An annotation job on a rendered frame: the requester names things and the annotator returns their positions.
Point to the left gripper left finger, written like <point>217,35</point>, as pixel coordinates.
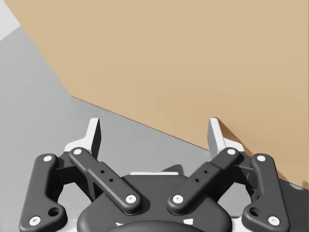
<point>106,177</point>

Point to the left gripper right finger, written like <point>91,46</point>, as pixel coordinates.
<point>200,177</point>

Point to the tall board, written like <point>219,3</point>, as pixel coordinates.
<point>169,60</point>

